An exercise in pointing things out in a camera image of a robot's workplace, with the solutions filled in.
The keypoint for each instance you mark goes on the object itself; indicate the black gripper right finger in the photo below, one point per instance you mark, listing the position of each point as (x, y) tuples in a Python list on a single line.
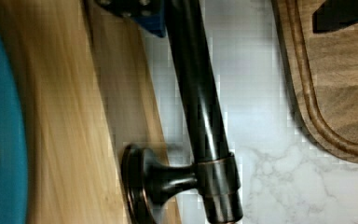
[(334, 15)]

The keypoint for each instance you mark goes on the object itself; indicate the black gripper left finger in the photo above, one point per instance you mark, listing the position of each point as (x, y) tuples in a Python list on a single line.
[(149, 14)]

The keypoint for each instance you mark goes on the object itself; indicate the light wooden drawer cabinet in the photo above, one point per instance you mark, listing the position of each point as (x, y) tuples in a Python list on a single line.
[(86, 94)]

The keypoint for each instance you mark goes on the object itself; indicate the brown wooden cutting board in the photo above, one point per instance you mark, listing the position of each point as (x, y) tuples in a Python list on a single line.
[(323, 71)]

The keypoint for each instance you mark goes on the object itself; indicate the teal blue plate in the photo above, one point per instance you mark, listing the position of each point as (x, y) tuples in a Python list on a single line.
[(13, 149)]

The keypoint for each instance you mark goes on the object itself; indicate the dark bronze drawer handle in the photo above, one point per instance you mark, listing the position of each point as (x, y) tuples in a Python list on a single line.
[(148, 183)]

